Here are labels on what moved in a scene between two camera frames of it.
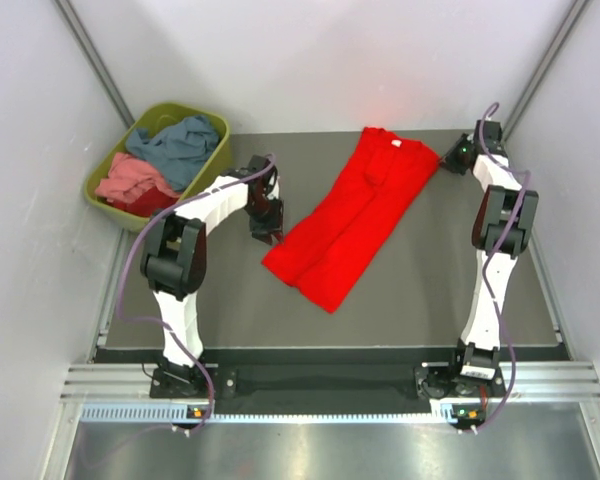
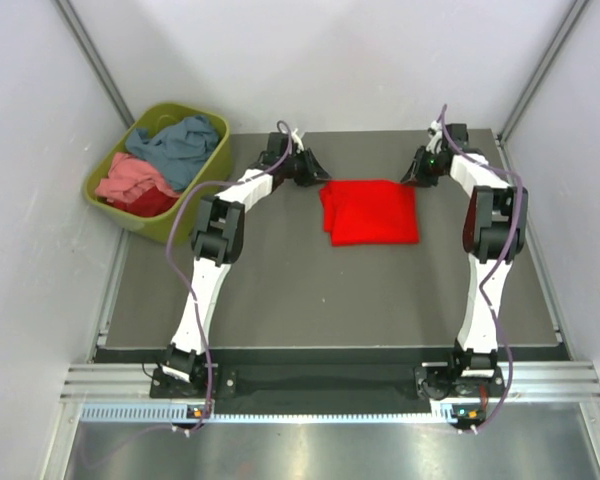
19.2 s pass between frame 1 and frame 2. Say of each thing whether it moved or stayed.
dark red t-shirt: stayed
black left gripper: moved
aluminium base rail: stayed
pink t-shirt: stayed
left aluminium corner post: stayed
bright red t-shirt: moved
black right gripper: moved
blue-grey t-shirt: stayed
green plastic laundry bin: stayed
